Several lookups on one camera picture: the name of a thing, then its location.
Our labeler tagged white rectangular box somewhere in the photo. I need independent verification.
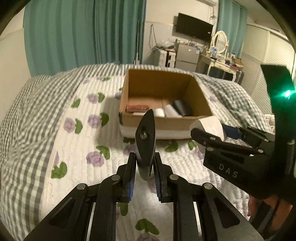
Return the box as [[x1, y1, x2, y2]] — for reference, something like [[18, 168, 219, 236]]
[[190, 115, 227, 141]]

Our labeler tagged white cylindrical bottle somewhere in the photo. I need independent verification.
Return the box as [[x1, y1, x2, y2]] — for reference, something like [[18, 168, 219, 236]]
[[163, 104, 182, 118]]

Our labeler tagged black power adapter cube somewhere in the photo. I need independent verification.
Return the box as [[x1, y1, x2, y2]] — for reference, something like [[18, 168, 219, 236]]
[[172, 99, 193, 116]]

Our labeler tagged black folding pliers tool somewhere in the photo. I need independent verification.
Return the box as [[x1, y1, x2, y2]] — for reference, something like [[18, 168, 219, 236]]
[[135, 109, 156, 181]]

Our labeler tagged person's right hand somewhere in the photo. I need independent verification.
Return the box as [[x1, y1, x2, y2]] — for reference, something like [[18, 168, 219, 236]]
[[247, 195, 293, 233]]

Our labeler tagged open cardboard box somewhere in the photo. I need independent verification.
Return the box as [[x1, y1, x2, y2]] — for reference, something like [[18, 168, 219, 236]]
[[119, 69, 212, 140]]

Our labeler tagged floral quilted white blanket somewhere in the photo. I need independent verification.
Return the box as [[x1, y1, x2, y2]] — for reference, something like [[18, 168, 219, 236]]
[[39, 76, 249, 240]]

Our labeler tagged white dressing table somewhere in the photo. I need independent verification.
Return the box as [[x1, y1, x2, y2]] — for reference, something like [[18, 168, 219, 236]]
[[196, 54, 237, 82]]

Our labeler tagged silver mini fridge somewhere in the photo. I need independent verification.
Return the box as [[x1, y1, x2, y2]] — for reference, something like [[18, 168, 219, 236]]
[[175, 44, 200, 72]]

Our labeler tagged white suitcase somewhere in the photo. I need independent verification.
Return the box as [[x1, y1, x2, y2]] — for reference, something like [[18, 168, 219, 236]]
[[158, 50, 176, 68]]

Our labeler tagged white louvered wardrobe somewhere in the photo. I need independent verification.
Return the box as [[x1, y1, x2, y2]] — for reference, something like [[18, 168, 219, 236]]
[[240, 22, 296, 117]]

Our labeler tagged oval vanity mirror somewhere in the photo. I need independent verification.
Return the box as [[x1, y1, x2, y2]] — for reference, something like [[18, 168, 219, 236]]
[[210, 30, 228, 54]]

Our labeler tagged green curtain right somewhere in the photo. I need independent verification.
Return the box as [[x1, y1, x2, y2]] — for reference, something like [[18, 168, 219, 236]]
[[217, 1, 248, 57]]

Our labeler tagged green curtain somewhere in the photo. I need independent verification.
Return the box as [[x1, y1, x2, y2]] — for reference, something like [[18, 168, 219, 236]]
[[217, 1, 248, 57], [23, 0, 146, 76]]

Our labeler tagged grey checkered duvet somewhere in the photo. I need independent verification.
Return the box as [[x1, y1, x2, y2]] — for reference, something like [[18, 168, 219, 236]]
[[1, 63, 273, 240]]

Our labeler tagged white air conditioner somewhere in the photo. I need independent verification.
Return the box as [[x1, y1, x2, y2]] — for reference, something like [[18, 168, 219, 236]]
[[201, 0, 218, 6]]

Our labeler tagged green curtain left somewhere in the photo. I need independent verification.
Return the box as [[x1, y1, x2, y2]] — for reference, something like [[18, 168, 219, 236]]
[[23, 0, 146, 76]]

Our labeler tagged black wall television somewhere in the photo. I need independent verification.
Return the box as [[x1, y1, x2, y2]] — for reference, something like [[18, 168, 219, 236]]
[[176, 13, 213, 43]]

